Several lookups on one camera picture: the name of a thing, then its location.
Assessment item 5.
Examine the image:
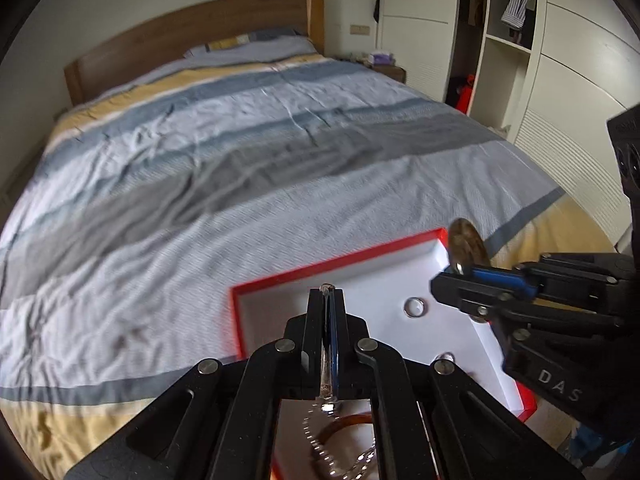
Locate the brown horn bangle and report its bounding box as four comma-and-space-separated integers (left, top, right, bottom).
448, 218, 491, 275

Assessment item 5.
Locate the beige wall switch plate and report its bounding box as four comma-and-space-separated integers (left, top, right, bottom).
349, 24, 371, 36

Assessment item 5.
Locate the amber orange bangle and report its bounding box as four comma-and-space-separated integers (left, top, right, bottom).
311, 410, 377, 476

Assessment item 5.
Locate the grey blue pillow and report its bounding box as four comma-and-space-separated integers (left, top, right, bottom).
183, 27, 318, 67

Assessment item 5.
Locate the wooden headboard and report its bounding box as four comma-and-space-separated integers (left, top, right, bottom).
64, 0, 326, 106

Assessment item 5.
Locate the silver rope chain necklace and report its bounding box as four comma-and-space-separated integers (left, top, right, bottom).
301, 398, 378, 480

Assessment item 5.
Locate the hanging striped shirt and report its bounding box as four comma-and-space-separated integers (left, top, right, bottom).
501, 0, 529, 30

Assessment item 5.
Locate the red object on wardrobe floor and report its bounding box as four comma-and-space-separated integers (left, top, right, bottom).
456, 74, 475, 114

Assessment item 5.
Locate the striped blue yellow duvet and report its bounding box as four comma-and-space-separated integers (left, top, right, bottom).
1, 54, 612, 479

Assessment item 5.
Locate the wooden nightstand with items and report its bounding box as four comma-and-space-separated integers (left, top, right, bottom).
341, 53, 407, 84

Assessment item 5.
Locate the white wardrobe with shelves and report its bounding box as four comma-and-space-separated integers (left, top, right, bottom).
376, 0, 639, 243

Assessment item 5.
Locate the red gift box white interior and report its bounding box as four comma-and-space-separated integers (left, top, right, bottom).
230, 230, 537, 479

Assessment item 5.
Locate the large thin silver bangle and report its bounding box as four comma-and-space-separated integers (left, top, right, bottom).
319, 283, 334, 402

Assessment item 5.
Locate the small silver ring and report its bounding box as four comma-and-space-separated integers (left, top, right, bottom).
403, 296, 429, 320

